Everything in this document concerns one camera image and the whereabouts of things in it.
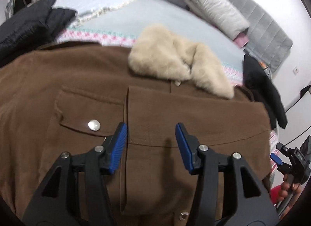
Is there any grey pillow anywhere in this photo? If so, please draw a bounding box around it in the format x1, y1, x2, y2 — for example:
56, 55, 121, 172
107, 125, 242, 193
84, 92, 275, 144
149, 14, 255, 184
176, 0, 251, 40

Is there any person's right hand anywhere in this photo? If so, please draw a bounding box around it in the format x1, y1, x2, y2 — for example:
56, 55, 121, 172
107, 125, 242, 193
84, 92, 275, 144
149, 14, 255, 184
277, 174, 303, 203

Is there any black cable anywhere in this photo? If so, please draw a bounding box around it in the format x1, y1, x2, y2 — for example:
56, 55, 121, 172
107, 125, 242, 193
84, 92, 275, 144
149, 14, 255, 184
284, 89, 311, 114

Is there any black garment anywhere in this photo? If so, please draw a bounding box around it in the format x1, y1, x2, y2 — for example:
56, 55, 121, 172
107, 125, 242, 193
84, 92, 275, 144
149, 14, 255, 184
242, 53, 288, 129

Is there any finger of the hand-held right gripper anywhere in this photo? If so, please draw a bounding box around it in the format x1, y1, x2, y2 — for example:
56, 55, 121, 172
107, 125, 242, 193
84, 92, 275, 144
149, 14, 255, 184
270, 153, 292, 175
276, 142, 289, 156

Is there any brown coat with fur collar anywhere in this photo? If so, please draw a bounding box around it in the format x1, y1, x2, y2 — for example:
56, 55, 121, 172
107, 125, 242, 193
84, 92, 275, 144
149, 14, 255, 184
0, 24, 274, 226

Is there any black puffer jacket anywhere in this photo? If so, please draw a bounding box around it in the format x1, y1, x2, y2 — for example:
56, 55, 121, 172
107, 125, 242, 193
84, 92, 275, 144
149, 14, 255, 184
0, 0, 79, 67

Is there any red clothing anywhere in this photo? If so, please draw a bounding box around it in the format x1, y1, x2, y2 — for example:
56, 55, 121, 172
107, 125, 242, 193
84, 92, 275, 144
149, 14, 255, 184
269, 184, 285, 205

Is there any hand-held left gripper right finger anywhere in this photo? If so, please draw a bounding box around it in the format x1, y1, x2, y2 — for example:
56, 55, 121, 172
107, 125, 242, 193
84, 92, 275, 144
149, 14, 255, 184
175, 123, 280, 226

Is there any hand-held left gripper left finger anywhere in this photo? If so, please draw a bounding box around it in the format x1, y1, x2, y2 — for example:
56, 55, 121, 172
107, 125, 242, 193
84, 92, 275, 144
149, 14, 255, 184
22, 122, 128, 226

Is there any light blue patterned blanket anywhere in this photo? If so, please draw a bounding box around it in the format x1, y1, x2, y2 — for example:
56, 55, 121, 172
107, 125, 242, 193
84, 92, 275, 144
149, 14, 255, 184
52, 0, 279, 187

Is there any grey quilted headboard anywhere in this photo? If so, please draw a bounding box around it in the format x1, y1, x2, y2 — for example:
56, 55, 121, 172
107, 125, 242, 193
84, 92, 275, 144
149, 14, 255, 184
206, 0, 294, 74

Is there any pink pillow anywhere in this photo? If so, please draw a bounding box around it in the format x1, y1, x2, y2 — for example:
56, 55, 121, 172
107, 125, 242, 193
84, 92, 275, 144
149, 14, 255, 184
233, 32, 249, 48

